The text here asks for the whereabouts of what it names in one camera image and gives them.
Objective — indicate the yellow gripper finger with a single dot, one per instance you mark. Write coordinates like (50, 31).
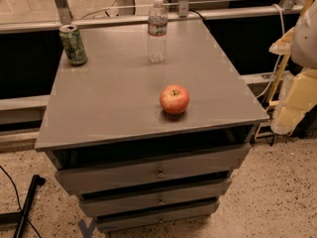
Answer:
(297, 96)

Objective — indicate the clear plastic water bottle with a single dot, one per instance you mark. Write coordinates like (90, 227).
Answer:
(157, 32)

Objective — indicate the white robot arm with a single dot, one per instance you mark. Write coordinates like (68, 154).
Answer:
(300, 42)

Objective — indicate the red apple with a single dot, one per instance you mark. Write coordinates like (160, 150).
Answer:
(174, 99)

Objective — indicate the top grey drawer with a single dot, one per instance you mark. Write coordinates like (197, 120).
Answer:
(98, 178)

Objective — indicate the grey drawer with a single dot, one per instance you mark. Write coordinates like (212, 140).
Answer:
(98, 178)
(156, 215)
(148, 199)

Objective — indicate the grey drawer cabinet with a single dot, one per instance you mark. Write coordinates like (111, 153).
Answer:
(107, 111)

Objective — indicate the middle grey drawer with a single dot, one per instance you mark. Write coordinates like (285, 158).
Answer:
(148, 199)

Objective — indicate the bottom grey drawer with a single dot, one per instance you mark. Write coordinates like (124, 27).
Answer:
(156, 215)

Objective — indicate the green soda can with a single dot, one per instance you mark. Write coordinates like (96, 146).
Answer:
(72, 44)

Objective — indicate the black floor stand bar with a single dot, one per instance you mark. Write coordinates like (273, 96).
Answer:
(20, 219)

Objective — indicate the grey metal railing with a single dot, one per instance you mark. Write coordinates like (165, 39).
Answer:
(18, 16)

